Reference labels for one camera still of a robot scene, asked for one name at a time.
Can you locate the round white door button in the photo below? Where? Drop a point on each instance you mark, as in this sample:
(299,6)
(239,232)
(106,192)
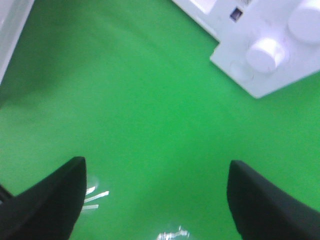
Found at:
(240,72)

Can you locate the white microwave door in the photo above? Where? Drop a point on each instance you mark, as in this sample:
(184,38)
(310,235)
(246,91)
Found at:
(13,17)

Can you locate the white microwave oven body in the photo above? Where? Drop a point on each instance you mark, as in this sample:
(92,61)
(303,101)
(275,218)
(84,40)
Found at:
(237,24)

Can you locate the upper white microwave knob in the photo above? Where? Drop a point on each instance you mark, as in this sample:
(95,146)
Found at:
(304,21)

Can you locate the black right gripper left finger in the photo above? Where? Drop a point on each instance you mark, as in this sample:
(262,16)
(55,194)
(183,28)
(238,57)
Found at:
(49,209)

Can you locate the white microwave knob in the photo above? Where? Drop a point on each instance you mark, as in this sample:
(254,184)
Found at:
(265,55)
(304,21)

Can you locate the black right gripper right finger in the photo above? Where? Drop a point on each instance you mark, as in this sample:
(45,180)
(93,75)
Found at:
(262,211)

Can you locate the lower white microwave knob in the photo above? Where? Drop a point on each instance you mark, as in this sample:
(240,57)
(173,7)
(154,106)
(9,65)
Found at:
(265,55)

